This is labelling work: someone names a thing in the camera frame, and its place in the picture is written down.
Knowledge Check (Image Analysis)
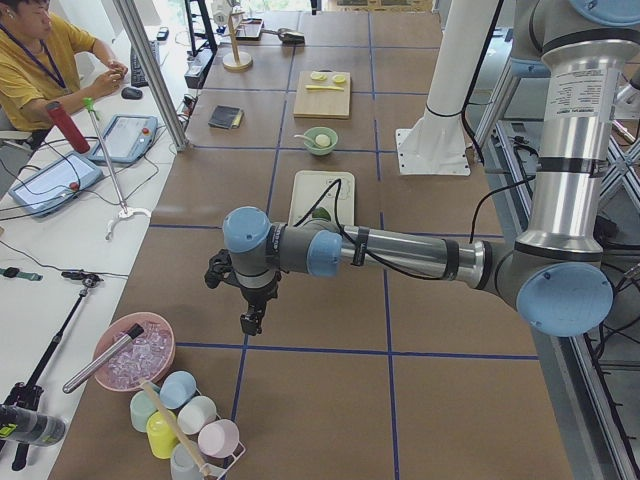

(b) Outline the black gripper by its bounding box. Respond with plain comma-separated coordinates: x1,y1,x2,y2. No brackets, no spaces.
204,249,281,335

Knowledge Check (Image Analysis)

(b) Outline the white spoon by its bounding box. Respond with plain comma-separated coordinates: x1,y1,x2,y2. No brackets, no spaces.
294,134,316,148

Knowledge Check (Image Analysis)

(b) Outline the white steamed bun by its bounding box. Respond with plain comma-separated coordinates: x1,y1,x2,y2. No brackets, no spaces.
314,134,332,148

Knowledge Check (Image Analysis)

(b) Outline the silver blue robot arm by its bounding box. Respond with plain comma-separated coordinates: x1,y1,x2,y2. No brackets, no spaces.
204,1,639,337

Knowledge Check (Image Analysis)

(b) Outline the pink bowl with ice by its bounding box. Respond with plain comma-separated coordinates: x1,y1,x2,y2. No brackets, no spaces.
94,312,176,392

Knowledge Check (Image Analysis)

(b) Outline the green ceramic bowl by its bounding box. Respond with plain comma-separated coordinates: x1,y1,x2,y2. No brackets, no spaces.
303,126,338,156

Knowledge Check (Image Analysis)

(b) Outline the blue cup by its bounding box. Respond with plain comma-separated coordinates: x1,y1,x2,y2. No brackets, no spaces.
159,371,197,409

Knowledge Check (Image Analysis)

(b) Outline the white cup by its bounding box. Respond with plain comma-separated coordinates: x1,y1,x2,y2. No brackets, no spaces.
177,395,217,435

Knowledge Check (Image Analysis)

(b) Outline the metal ice scoop stick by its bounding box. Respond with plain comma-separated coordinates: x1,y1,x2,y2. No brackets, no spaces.
62,323,144,394

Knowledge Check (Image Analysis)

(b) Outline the pink cup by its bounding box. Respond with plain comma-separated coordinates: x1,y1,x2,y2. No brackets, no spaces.
198,419,240,458

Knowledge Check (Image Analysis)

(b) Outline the green lime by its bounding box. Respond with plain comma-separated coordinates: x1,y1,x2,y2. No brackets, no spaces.
311,207,332,221

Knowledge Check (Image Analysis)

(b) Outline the green cup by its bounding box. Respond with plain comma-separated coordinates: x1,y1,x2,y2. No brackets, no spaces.
129,390,157,433

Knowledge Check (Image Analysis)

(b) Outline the white bear tray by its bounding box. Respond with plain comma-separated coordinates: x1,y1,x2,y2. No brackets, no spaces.
288,170,356,225

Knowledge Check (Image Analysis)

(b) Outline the yellow cup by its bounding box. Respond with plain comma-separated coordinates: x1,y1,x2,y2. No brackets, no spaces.
146,411,179,460

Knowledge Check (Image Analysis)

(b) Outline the wooden stick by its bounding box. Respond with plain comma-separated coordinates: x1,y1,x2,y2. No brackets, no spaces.
140,380,213,478

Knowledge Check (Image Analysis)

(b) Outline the grey cup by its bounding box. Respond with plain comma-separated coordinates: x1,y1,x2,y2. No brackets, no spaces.
170,443,204,480

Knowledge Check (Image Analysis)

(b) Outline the metal grabber stick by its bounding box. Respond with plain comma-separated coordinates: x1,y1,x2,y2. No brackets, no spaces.
83,97,151,241

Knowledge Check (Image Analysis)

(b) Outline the dark sponge cloth pad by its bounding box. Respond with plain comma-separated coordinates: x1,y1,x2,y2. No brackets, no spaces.
208,105,244,129

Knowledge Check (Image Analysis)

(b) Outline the far teach pendant tablet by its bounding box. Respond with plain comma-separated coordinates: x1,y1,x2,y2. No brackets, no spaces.
102,114,158,165

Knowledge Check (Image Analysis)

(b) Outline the teach pendant tablet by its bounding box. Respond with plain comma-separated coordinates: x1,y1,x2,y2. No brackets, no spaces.
102,114,158,165
9,152,103,217

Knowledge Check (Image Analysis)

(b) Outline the wooden cutting board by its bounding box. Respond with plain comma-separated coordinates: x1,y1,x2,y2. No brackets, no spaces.
293,70,351,119

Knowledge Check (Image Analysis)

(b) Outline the black selfie stick tripod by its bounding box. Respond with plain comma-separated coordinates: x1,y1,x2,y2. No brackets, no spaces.
1,270,102,471

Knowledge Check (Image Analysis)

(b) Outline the yellow plastic knife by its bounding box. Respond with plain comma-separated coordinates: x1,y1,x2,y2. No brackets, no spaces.
304,84,345,92

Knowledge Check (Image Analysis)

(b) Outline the green wrist watch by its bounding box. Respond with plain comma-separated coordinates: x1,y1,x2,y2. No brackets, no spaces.
0,267,43,281

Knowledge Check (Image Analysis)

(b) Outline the near teach pendant tablet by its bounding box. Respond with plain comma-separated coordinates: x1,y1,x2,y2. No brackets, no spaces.
9,152,103,217

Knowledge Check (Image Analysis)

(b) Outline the black computer mouse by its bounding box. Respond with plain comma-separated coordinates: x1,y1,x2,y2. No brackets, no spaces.
121,87,143,100

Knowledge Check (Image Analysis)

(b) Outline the wooden mug tree stand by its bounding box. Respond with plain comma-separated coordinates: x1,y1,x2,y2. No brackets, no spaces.
222,12,253,72

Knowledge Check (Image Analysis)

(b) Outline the red bottle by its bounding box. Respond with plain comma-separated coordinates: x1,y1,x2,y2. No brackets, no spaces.
45,101,90,154

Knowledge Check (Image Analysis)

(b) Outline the black keyboard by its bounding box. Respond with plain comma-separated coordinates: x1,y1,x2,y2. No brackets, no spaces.
129,40,161,88

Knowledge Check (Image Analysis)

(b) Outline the steel scoop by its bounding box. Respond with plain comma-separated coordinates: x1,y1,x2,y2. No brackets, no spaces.
261,28,305,45

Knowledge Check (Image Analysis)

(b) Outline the dark wooden tray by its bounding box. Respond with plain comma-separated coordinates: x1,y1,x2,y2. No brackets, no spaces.
235,18,264,41

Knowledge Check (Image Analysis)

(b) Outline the person in yellow shirt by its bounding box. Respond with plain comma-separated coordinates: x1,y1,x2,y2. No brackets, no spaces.
1,1,128,132

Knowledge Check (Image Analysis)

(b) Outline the white wire cup rack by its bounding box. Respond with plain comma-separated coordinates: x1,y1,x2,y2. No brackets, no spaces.
130,382,248,476

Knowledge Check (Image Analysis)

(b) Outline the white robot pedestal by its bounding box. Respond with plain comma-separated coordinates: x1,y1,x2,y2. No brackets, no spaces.
396,0,502,176

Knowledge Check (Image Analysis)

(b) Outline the aluminium frame post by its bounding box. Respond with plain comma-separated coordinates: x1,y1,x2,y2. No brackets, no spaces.
113,0,188,152

